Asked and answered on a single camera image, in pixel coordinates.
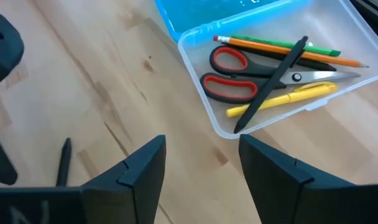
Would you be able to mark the green highlighter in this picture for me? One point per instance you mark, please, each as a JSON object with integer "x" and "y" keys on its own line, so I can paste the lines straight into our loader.
{"x": 316, "y": 49}

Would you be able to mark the orange pencil red eraser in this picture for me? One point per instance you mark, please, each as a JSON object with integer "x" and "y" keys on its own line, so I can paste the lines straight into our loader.
{"x": 270, "y": 48}

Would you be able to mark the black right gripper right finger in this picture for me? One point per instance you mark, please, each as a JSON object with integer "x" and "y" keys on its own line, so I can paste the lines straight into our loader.
{"x": 276, "y": 186}

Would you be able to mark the yellow highlighter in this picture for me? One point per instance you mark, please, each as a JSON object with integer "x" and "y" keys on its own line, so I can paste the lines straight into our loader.
{"x": 301, "y": 96}

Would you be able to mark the clear plastic box blue lid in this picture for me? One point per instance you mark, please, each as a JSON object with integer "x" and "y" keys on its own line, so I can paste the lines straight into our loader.
{"x": 341, "y": 28}

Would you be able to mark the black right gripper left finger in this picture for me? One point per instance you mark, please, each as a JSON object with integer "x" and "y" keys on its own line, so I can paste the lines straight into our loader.
{"x": 136, "y": 186}

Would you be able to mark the black scissors red grips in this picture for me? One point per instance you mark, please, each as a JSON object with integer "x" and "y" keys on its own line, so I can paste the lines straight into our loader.
{"x": 245, "y": 70}

